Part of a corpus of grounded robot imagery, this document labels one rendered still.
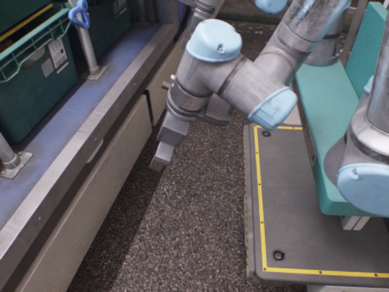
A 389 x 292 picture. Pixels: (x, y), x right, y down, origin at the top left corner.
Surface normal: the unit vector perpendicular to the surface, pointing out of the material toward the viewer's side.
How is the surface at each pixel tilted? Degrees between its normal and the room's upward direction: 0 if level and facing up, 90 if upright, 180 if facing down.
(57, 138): 0
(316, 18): 97
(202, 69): 86
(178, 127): 25
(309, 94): 0
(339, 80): 0
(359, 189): 98
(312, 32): 98
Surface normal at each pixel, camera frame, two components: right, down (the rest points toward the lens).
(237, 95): -0.39, 0.50
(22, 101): 0.96, 0.23
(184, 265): -0.03, -0.69
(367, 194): -0.46, 0.73
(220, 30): 0.34, -0.49
